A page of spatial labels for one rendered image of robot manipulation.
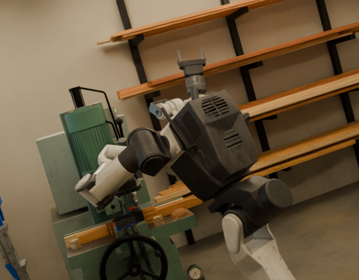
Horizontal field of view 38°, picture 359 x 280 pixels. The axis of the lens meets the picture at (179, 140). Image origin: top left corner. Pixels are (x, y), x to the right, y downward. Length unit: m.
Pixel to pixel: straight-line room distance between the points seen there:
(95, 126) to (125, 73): 2.53
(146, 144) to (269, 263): 0.60
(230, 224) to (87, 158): 0.84
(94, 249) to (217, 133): 0.89
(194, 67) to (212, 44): 2.81
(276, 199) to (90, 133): 1.00
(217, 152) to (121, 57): 3.24
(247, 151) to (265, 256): 0.38
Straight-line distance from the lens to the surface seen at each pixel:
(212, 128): 1.79
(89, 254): 2.39
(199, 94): 2.30
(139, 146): 1.79
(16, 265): 3.17
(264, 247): 1.93
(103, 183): 1.87
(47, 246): 4.94
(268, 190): 1.75
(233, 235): 1.87
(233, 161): 1.81
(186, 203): 2.57
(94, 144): 2.40
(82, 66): 4.87
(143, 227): 2.29
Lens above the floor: 1.48
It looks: 6 degrees down
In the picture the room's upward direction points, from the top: 16 degrees counter-clockwise
